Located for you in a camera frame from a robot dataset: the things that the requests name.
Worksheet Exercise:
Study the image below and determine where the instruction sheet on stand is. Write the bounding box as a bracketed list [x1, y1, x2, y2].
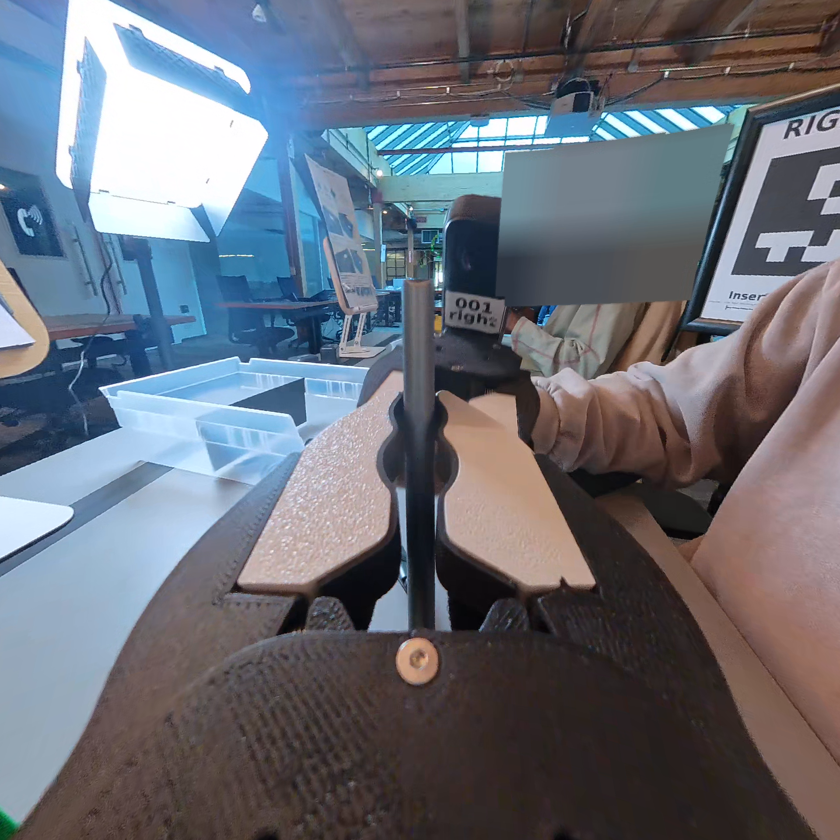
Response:
[0, 259, 76, 563]

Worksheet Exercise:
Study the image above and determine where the white ceiling projector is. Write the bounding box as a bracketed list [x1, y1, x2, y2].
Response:
[546, 74, 606, 123]

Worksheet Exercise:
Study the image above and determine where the printed instruction sheet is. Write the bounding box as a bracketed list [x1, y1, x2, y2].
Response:
[0, 298, 36, 350]

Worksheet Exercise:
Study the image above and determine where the grey slim usb hub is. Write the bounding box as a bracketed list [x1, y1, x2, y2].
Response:
[402, 279, 438, 632]

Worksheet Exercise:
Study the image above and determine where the black bin divider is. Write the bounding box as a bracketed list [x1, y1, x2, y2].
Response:
[228, 378, 309, 427]

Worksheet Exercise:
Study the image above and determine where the person's beige sweatshirt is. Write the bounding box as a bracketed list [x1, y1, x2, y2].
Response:
[682, 367, 840, 765]

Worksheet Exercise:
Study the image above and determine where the black office chair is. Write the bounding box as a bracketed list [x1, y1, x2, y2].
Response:
[215, 274, 298, 357]

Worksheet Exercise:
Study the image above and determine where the framed marker sign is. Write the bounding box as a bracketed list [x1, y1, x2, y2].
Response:
[679, 85, 840, 337]

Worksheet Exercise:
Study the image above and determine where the bright studio light panel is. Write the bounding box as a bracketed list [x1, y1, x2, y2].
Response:
[56, 0, 270, 370]

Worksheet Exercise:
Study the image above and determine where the clear plastic storage bin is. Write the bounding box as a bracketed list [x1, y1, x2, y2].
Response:
[100, 356, 371, 487]

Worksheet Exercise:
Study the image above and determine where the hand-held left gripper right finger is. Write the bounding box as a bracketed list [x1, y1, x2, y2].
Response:
[434, 390, 598, 630]

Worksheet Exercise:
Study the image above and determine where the person's right forearm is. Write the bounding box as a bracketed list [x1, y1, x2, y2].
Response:
[530, 262, 840, 491]

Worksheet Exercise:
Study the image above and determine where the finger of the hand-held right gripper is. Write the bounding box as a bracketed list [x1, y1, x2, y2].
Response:
[467, 376, 543, 455]
[358, 346, 404, 409]

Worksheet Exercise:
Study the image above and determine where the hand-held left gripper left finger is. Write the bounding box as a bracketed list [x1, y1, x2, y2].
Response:
[236, 391, 403, 627]

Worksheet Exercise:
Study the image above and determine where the dark phone icon sign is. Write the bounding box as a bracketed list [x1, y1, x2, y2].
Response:
[0, 167, 68, 259]

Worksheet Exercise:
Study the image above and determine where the wooden background document stand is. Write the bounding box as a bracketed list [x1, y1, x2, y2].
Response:
[304, 154, 389, 360]

